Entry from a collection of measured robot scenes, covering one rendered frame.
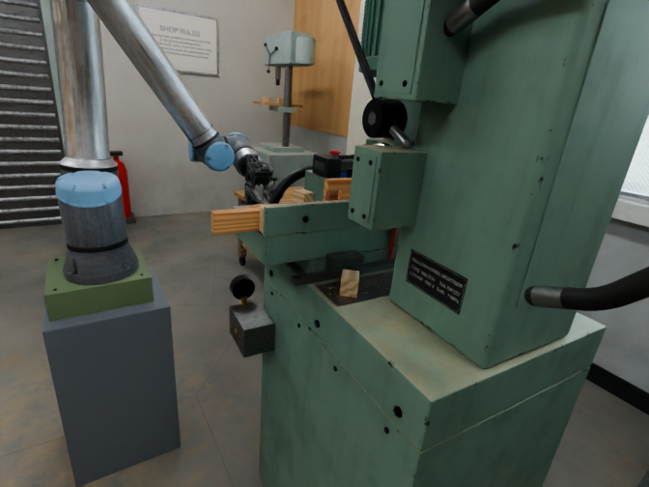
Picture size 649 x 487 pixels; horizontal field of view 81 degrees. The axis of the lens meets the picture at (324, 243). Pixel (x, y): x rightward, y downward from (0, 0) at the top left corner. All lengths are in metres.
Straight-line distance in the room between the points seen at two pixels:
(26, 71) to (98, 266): 2.61
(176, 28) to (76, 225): 2.80
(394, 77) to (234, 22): 3.42
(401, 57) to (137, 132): 3.29
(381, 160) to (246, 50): 3.45
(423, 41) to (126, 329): 1.01
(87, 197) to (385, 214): 0.79
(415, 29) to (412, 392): 0.46
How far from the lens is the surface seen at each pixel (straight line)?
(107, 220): 1.15
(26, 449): 1.71
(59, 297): 1.19
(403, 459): 0.63
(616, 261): 2.08
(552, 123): 0.51
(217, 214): 0.70
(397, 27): 0.57
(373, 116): 0.64
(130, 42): 1.18
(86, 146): 1.30
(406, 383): 0.56
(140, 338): 1.23
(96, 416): 1.36
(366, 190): 0.58
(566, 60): 0.51
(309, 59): 3.01
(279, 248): 0.72
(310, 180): 1.02
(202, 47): 3.81
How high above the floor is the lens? 1.14
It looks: 21 degrees down
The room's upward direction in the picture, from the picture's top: 5 degrees clockwise
